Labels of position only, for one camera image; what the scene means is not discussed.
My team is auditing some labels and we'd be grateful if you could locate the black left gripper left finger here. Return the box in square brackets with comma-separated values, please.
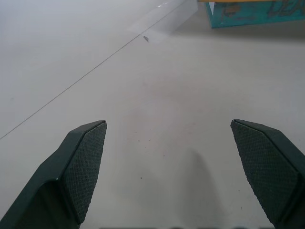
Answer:
[0, 120, 108, 229]

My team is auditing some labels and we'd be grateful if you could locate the teal cardboard box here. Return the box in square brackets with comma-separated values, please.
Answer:
[204, 1, 305, 29]

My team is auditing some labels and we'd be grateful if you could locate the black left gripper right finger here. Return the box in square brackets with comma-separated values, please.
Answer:
[230, 119, 305, 229]

